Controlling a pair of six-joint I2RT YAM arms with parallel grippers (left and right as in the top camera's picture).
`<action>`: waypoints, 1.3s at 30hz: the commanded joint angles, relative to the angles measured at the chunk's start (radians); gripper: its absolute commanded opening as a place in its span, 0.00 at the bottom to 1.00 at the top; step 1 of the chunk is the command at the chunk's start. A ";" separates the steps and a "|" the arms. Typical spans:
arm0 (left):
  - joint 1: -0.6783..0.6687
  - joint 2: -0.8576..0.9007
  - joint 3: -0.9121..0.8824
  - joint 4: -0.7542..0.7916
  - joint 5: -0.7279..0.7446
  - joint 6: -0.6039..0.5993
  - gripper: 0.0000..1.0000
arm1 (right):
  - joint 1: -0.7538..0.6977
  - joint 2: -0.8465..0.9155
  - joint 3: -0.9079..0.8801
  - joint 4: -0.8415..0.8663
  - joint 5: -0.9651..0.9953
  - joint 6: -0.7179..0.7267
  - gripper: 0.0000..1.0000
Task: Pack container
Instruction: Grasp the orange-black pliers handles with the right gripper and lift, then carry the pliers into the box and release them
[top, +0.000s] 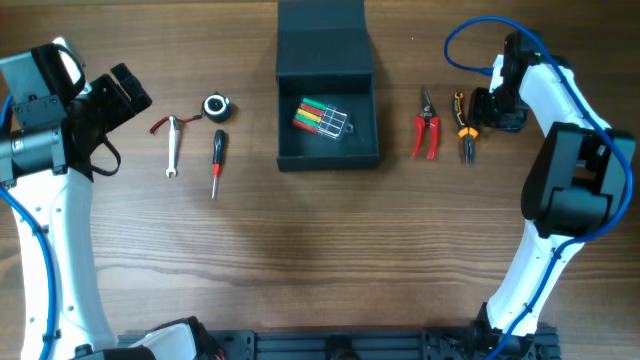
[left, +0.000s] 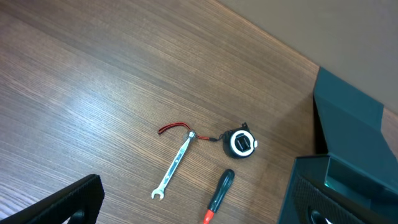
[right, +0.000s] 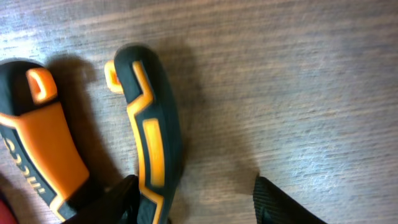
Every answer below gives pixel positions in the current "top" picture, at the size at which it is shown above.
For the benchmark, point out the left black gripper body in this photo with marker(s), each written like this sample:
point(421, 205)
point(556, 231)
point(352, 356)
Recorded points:
point(101, 101)

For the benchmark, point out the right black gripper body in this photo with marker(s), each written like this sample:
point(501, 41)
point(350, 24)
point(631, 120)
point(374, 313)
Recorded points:
point(489, 112)

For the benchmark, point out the orange black needle-nose pliers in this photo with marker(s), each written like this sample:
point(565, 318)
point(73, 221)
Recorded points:
point(465, 132)

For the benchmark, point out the silver open-end wrench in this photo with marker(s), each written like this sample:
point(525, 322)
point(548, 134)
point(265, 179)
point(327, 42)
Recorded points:
point(173, 147)

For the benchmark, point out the red handled cutting pliers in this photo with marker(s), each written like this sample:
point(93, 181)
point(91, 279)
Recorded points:
point(426, 122)

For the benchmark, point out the black round tape measure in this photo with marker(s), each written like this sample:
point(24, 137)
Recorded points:
point(217, 108)

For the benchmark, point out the precision screwdriver set case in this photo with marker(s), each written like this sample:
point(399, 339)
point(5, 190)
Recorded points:
point(325, 120)

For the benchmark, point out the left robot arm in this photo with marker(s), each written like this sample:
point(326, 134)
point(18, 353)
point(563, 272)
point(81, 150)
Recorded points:
point(52, 120)

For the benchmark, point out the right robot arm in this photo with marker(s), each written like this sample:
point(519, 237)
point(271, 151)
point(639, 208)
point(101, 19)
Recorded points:
point(573, 189)

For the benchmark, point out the black red screwdriver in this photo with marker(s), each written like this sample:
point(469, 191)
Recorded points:
point(220, 138)

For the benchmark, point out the dark green open box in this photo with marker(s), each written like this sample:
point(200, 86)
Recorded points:
point(324, 53)

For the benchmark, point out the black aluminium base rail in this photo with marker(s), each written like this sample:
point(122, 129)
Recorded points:
point(447, 343)

